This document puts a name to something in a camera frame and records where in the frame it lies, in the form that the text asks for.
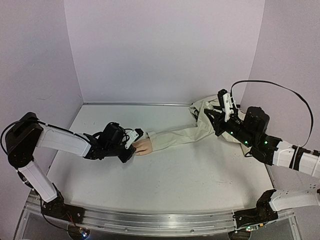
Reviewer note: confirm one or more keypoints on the clear nail polish bottle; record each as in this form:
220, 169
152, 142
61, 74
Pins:
208, 105

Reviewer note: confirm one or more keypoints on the beige sleeve cloth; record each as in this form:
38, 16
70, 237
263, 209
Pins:
202, 128

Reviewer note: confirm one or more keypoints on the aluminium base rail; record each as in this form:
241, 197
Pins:
44, 221

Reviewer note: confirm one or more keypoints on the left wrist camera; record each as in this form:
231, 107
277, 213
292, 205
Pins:
132, 136

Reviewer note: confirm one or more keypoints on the mannequin hand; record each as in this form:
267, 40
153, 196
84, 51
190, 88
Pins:
143, 147

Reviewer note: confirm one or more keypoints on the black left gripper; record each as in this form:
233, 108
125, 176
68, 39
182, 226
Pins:
126, 158

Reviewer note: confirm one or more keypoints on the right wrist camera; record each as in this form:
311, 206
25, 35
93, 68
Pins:
228, 105

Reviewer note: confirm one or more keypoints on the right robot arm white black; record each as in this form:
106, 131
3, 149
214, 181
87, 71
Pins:
271, 151

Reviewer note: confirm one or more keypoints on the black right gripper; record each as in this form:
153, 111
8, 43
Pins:
222, 122

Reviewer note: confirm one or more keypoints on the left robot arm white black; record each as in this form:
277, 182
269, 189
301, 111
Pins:
20, 139

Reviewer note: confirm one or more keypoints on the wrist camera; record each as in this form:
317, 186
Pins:
228, 105
132, 136

